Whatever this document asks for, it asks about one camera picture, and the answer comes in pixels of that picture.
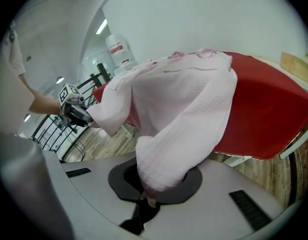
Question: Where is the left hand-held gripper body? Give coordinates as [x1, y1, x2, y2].
[58, 83, 94, 128]

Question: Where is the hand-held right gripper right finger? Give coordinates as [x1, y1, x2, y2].
[141, 160, 294, 240]

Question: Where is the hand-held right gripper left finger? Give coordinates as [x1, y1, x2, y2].
[61, 156, 146, 229]

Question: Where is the pink waffle-knit clothing item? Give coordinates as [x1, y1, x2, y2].
[85, 47, 239, 209]

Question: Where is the person's left forearm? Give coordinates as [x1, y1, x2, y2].
[18, 73, 62, 116]

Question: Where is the person's light pink shirt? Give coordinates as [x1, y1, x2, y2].
[0, 21, 36, 135]

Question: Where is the water dispenser with bottle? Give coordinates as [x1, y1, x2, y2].
[105, 33, 140, 71]

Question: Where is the long ceiling light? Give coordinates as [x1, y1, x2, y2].
[95, 18, 108, 35]

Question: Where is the red table cover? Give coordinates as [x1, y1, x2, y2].
[92, 51, 308, 161]

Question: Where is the black cable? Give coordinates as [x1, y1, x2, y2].
[60, 122, 87, 162]

